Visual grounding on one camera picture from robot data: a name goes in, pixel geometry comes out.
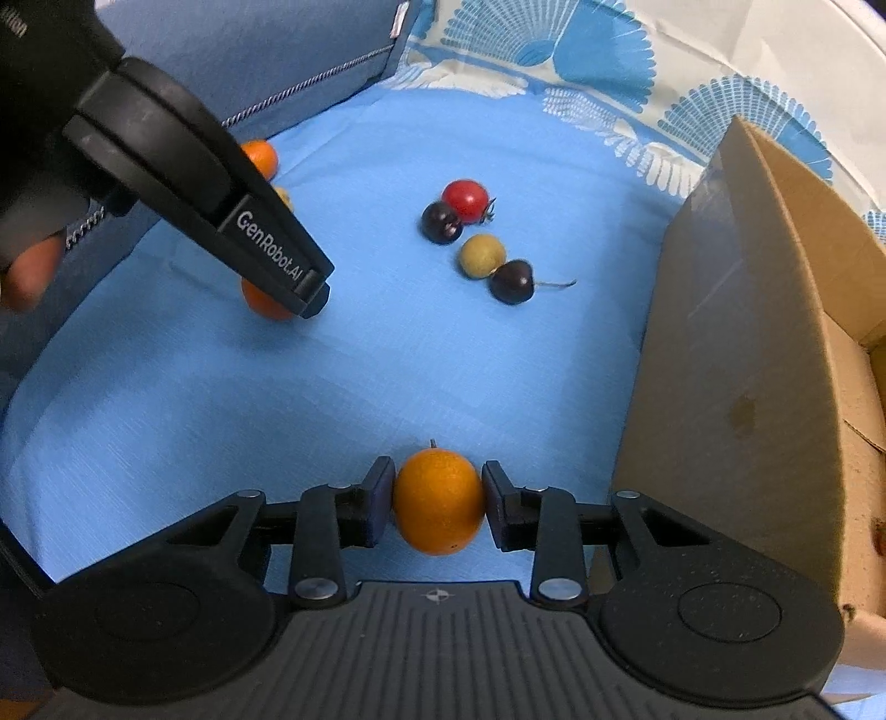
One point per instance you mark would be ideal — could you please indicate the yellow-green round fruit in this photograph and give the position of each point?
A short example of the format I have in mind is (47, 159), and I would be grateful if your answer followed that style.
(480, 256)

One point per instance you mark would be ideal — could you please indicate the small orange fruit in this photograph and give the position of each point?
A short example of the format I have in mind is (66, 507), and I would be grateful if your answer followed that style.
(263, 158)

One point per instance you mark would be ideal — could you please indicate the orange tangerine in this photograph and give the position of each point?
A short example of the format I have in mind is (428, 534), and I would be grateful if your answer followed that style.
(259, 304)

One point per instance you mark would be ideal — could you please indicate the person's left hand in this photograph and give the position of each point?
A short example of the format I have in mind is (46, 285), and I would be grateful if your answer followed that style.
(28, 280)

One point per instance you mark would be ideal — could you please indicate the small orange kumquat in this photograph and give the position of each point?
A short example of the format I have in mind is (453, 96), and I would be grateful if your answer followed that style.
(437, 502)

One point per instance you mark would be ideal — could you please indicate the red cherry tomato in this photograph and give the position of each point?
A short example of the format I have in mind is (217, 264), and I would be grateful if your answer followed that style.
(465, 199)

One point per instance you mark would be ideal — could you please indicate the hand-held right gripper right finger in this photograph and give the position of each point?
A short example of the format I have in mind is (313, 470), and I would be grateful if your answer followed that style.
(493, 500)

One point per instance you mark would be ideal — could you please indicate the blue fan-patterned tablecloth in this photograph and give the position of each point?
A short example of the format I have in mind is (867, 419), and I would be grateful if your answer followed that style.
(415, 360)

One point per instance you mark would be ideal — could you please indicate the brown cardboard box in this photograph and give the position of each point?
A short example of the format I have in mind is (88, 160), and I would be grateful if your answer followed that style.
(747, 388)

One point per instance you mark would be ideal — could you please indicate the small yellowish fruit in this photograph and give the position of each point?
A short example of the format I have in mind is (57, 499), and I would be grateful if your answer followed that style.
(284, 199)

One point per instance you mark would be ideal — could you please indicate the dark purple cherry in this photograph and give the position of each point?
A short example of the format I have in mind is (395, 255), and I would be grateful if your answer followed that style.
(512, 280)
(440, 223)

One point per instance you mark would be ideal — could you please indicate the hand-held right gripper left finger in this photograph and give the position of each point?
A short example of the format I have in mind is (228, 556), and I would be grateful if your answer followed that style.
(379, 500)

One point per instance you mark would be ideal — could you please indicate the white fabric tag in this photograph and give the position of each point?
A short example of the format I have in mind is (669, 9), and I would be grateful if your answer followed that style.
(399, 21)

